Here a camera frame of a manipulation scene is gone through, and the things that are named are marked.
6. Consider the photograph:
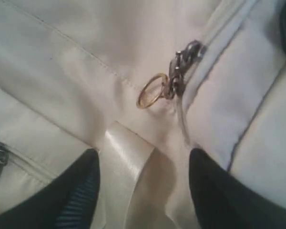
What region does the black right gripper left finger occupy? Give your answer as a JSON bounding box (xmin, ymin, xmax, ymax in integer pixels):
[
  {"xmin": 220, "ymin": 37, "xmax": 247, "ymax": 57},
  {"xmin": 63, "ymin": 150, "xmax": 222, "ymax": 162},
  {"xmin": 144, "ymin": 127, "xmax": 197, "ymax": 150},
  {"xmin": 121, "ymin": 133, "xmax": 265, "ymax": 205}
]
[{"xmin": 0, "ymin": 149, "xmax": 100, "ymax": 229}]

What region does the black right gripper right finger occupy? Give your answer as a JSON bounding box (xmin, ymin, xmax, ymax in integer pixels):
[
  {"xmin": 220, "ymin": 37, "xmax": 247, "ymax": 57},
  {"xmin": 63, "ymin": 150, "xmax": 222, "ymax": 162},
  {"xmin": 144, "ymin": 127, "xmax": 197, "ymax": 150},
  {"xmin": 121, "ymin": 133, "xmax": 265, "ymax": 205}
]
[{"xmin": 189, "ymin": 148, "xmax": 286, "ymax": 229}]

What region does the beige duffel bag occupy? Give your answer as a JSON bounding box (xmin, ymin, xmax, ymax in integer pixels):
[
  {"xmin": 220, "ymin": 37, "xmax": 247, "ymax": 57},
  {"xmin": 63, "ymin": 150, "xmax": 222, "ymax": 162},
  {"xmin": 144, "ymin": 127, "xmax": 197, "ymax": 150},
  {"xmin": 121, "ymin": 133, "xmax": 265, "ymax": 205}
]
[{"xmin": 0, "ymin": 0, "xmax": 286, "ymax": 229}]

